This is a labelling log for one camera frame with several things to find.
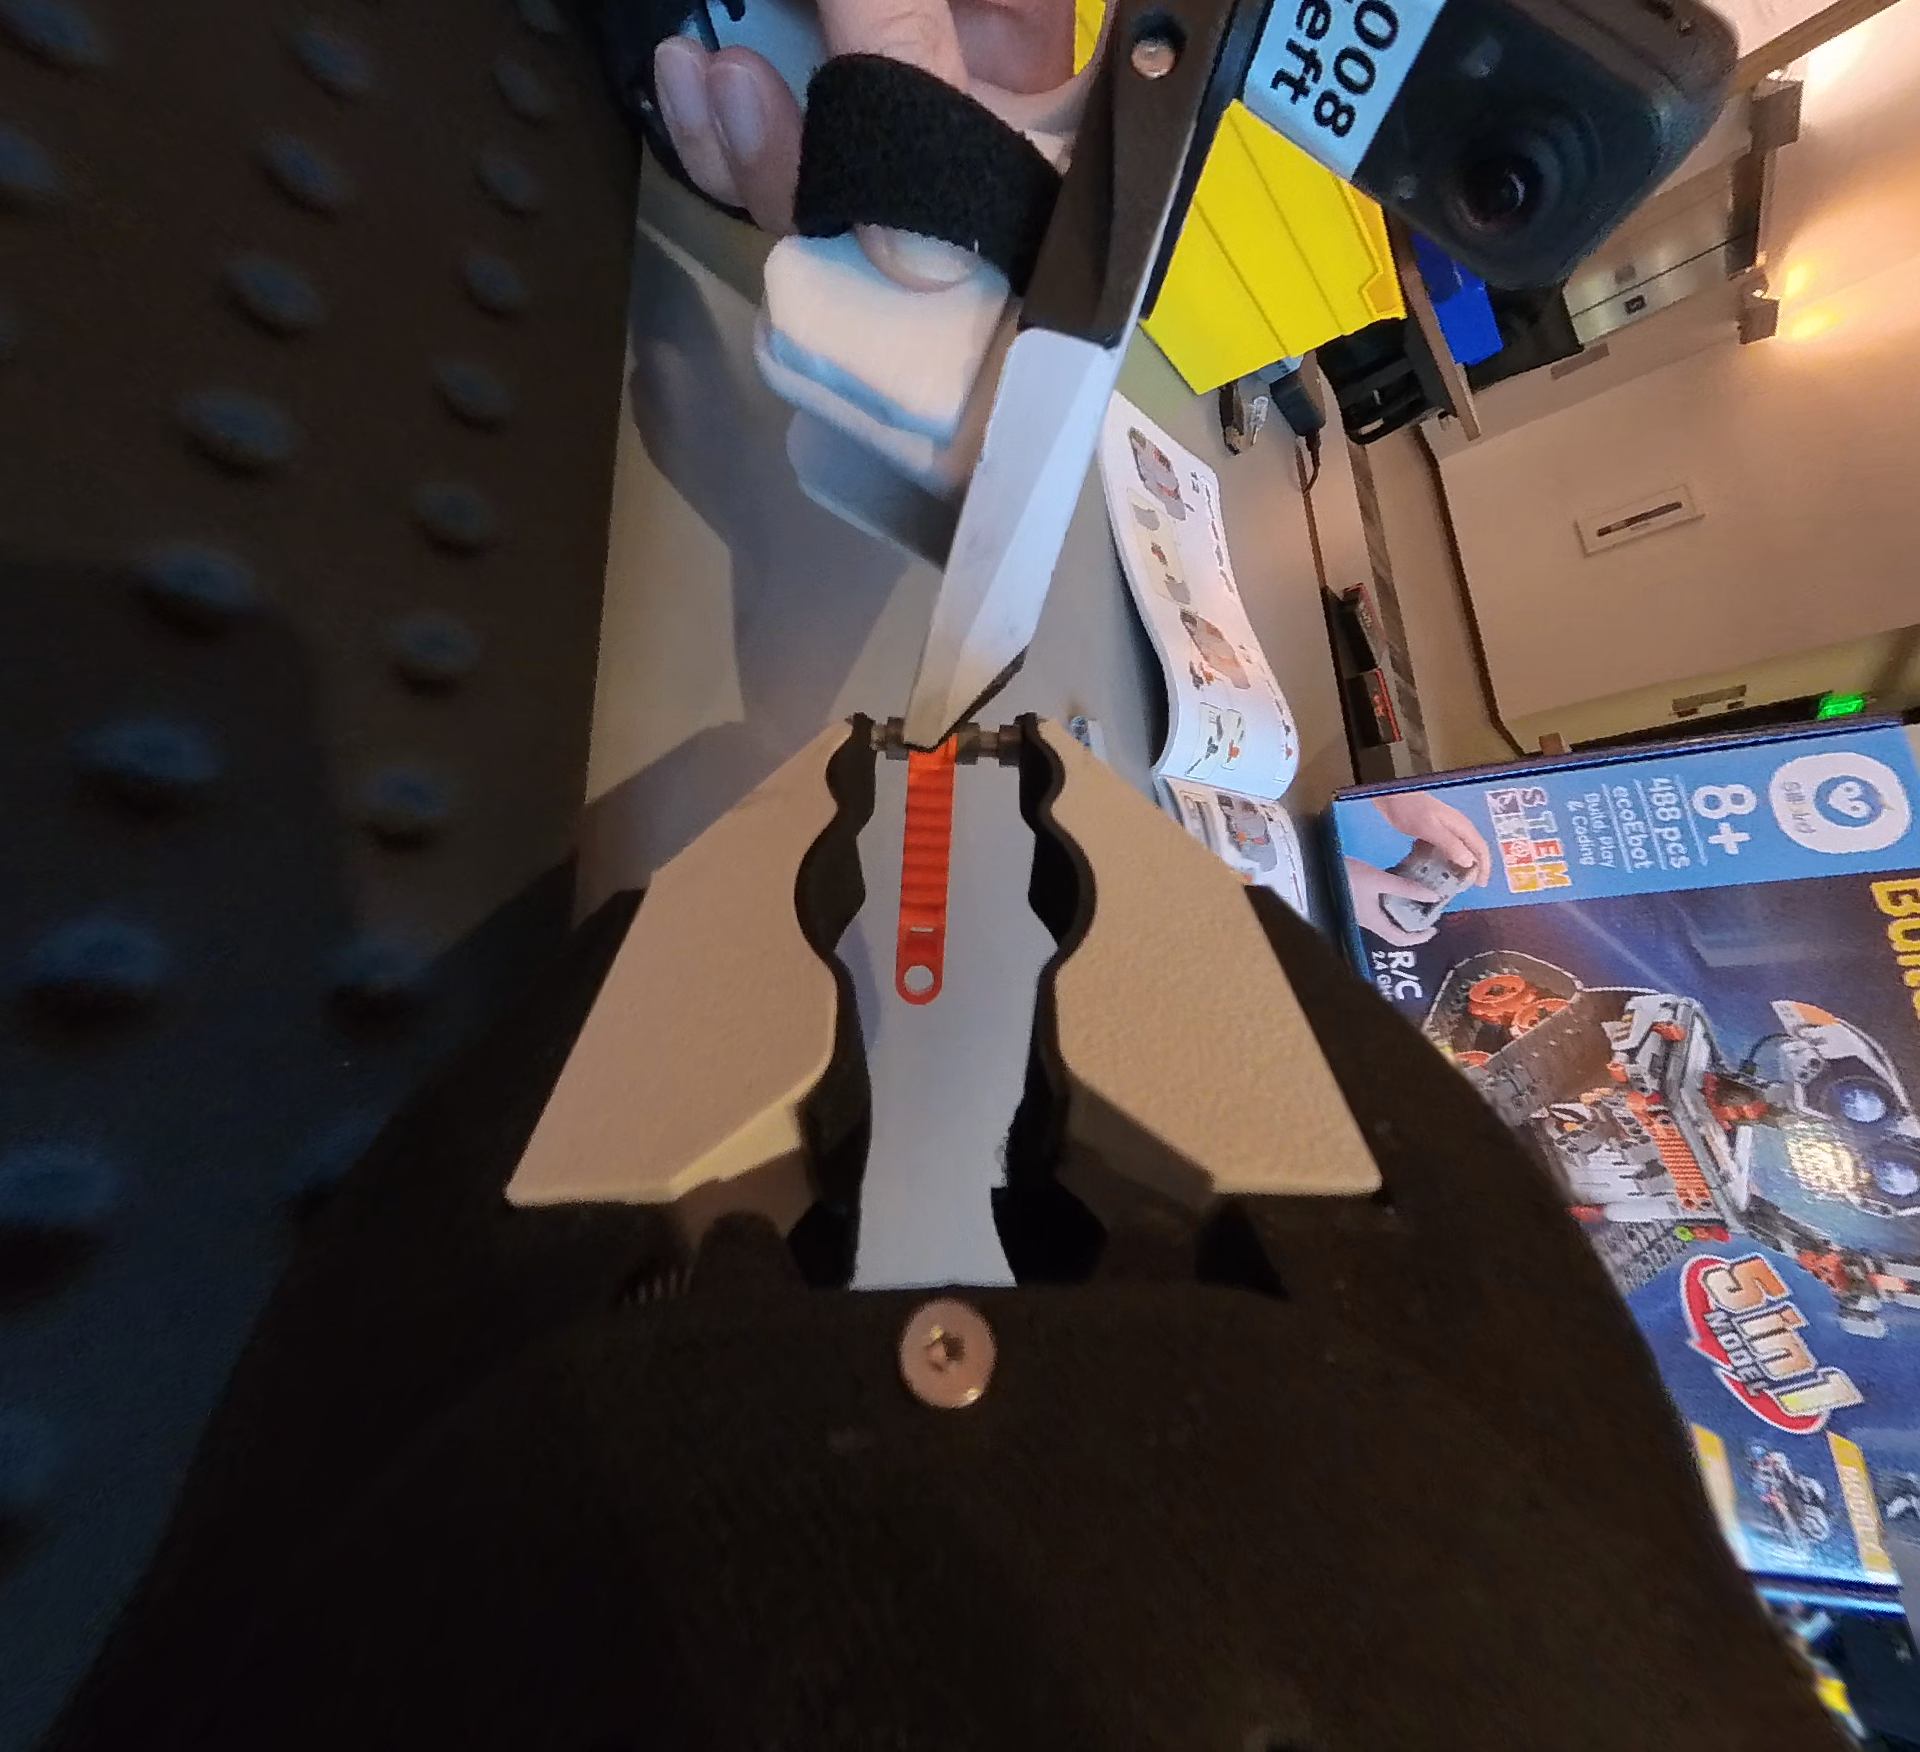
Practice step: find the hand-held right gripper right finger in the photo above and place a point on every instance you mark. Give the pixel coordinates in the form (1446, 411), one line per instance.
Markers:
(1200, 1033)

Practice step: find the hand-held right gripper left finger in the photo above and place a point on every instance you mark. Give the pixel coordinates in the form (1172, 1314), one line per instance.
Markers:
(688, 1033)

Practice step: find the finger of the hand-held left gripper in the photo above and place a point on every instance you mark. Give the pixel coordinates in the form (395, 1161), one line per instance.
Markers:
(1037, 508)
(878, 475)

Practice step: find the short black axle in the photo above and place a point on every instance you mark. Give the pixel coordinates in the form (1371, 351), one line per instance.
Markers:
(960, 741)

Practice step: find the orange toothed beam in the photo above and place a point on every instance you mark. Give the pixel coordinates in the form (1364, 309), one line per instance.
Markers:
(927, 869)

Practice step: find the open instruction booklet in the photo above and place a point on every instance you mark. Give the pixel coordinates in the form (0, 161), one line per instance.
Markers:
(1215, 642)

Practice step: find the blue storage bin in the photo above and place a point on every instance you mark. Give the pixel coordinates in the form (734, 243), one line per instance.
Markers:
(1454, 306)

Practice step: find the black flat case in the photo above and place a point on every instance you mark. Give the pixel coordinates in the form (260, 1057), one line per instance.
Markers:
(1300, 394)

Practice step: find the yellow plastic bin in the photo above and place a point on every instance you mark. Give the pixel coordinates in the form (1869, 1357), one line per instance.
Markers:
(1274, 252)

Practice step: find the black red box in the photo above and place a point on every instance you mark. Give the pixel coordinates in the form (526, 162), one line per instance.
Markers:
(1378, 708)
(1357, 627)

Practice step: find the blue toy robot box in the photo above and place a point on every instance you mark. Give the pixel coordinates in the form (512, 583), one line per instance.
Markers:
(1650, 1107)

